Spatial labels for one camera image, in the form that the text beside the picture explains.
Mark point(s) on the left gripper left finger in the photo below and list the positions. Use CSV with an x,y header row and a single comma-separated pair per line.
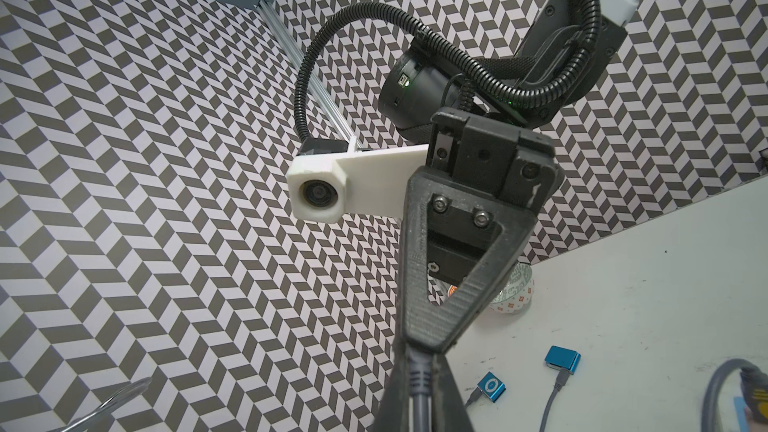
x,y
394,410

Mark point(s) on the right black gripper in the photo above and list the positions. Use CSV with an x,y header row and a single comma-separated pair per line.
x,y
466,221

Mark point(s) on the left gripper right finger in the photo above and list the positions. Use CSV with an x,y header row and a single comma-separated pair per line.
x,y
448,410

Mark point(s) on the blue mp3 player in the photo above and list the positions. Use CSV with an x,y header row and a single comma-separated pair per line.
x,y
491,386

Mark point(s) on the teal mp3 player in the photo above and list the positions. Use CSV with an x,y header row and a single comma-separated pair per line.
x,y
562,358

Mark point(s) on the pink charger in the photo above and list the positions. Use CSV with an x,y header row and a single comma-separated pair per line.
x,y
754,392

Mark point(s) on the green patterned bowl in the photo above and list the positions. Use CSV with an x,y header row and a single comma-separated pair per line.
x,y
516,295

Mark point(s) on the white colourful power strip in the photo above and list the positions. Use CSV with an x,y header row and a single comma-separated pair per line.
x,y
746,422

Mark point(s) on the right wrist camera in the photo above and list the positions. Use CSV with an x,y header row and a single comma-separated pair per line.
x,y
331,178

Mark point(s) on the chrome wire cup stand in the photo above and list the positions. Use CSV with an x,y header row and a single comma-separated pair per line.
x,y
105,410

